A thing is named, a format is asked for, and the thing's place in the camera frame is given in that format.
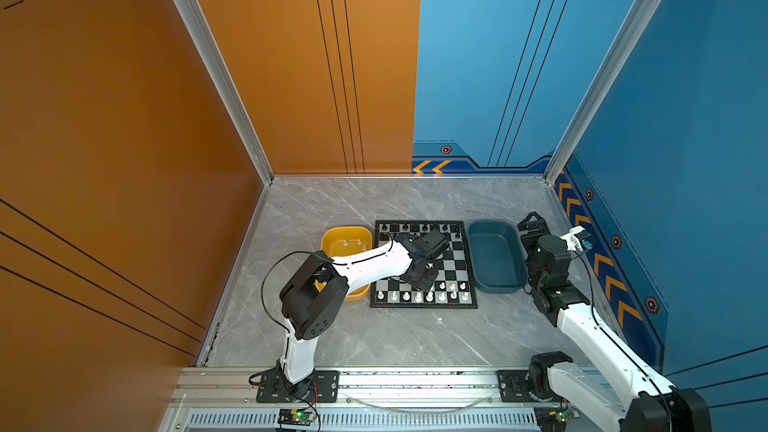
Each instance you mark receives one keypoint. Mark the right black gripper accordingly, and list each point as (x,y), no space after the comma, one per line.
(541,226)

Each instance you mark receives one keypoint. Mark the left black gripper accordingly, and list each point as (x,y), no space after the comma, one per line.
(427,284)

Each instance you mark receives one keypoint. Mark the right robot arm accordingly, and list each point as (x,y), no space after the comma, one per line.
(637,397)

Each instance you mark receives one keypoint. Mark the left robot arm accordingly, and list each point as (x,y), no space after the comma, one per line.
(314,295)

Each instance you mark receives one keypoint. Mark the black white chess board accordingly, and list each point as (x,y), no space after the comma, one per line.
(454,285)

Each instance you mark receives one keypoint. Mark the right circuit board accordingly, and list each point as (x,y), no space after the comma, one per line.
(553,420)

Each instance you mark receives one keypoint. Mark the left green circuit board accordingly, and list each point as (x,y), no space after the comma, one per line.
(297,420)

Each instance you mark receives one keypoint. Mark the teal plastic tray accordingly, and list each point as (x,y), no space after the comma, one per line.
(497,257)

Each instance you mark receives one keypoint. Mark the yellow plastic tray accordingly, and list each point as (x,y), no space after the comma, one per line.
(346,240)

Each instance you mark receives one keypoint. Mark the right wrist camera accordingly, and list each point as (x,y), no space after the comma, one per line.
(578,240)

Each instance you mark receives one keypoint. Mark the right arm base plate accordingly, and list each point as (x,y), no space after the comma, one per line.
(524,386)

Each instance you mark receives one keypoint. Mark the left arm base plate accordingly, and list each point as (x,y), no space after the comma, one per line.
(319,387)

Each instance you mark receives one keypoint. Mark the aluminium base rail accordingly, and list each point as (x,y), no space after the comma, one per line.
(411,387)

